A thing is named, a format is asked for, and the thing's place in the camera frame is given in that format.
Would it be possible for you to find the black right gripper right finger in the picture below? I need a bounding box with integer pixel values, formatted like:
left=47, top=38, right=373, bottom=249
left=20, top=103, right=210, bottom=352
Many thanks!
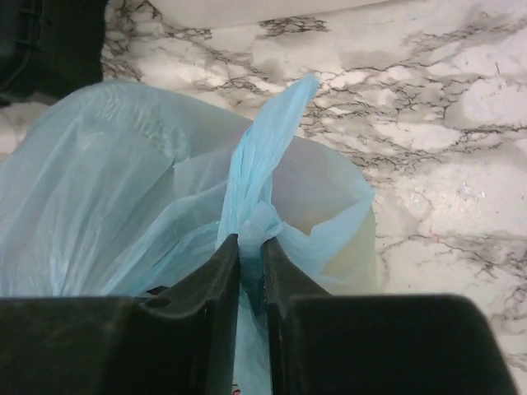
left=261, top=239, right=517, bottom=395

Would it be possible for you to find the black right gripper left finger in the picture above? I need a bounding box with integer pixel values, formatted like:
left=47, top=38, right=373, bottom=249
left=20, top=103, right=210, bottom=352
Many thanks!
left=1, top=235, right=240, bottom=394

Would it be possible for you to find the blue printed plastic bag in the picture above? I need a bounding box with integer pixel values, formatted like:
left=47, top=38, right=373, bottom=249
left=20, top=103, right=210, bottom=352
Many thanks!
left=1, top=76, right=375, bottom=394

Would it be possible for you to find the black toolbox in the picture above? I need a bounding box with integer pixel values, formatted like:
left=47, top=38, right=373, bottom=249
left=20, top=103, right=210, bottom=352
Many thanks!
left=1, top=0, right=108, bottom=107

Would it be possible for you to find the white plastic basin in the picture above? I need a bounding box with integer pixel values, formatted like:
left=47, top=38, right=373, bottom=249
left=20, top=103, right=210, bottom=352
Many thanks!
left=162, top=0, right=404, bottom=32

